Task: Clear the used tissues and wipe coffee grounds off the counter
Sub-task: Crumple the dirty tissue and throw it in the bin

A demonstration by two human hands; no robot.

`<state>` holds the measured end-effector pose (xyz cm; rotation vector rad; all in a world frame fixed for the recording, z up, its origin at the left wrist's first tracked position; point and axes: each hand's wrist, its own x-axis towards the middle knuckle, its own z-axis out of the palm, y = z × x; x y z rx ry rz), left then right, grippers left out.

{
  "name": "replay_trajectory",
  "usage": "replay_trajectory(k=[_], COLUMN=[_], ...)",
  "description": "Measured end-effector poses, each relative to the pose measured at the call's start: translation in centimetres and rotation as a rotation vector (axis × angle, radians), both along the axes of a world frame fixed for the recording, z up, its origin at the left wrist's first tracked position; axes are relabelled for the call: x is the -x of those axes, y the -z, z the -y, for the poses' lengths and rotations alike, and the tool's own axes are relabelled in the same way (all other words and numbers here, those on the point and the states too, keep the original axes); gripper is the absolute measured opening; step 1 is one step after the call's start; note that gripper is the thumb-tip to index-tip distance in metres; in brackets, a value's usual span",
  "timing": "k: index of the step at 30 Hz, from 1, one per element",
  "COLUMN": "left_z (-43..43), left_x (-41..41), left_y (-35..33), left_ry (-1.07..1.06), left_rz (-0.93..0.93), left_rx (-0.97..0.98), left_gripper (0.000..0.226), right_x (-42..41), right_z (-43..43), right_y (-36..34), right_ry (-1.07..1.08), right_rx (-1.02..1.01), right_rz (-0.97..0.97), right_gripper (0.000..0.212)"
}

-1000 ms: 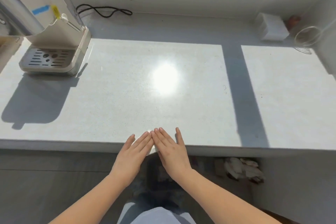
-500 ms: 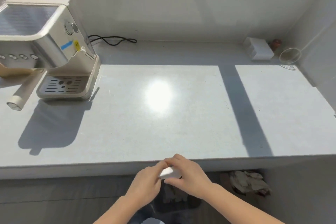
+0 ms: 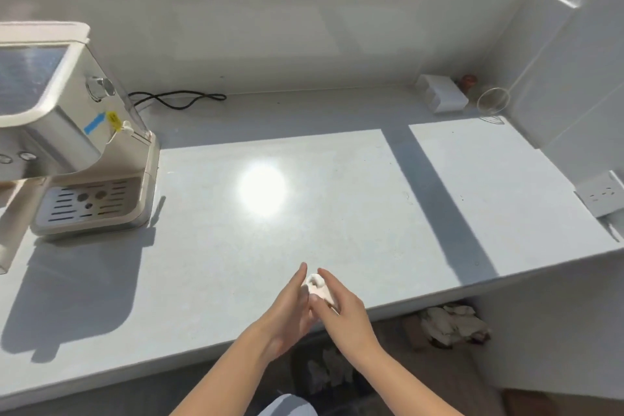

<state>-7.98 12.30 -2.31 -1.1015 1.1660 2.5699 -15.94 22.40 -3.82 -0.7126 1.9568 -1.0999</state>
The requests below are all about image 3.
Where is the dark waste bin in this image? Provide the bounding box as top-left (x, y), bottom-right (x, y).
top-left (288, 333), bottom-right (386, 404)

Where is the blue tape strip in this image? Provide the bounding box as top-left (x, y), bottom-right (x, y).
top-left (83, 112), bottom-right (106, 135)

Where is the black power cable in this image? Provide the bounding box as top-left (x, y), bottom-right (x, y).
top-left (128, 91), bottom-right (228, 111)

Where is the clear glass cup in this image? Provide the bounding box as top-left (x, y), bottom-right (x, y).
top-left (477, 86), bottom-right (511, 125)

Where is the cream perforated drip tray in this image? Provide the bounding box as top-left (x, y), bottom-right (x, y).
top-left (31, 176), bottom-right (151, 238)

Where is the person's left hand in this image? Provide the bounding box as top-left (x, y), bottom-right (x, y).
top-left (253, 262), bottom-right (313, 364)

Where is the white tissue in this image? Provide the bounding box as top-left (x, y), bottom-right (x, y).
top-left (301, 273), bottom-right (340, 315)

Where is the person's right hand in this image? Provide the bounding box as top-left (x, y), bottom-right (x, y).
top-left (309, 268), bottom-right (387, 367)

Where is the pile of crumpled paper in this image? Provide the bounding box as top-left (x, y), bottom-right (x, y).
top-left (418, 303), bottom-right (493, 349)

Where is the white rectangular box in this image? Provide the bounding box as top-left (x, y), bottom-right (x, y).
top-left (415, 73), bottom-right (470, 114)

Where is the person's right forearm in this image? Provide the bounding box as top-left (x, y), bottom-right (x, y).
top-left (357, 349), bottom-right (465, 416)

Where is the person's light blue clothing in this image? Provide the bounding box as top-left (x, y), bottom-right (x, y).
top-left (257, 393), bottom-right (323, 416)

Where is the cream espresso machine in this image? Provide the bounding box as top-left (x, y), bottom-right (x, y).
top-left (0, 22), bottom-right (162, 242)

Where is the white wall socket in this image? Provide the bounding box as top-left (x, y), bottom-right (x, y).
top-left (574, 170), bottom-right (624, 219)

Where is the person's left forearm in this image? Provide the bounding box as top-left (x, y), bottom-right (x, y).
top-left (170, 332), bottom-right (274, 416)

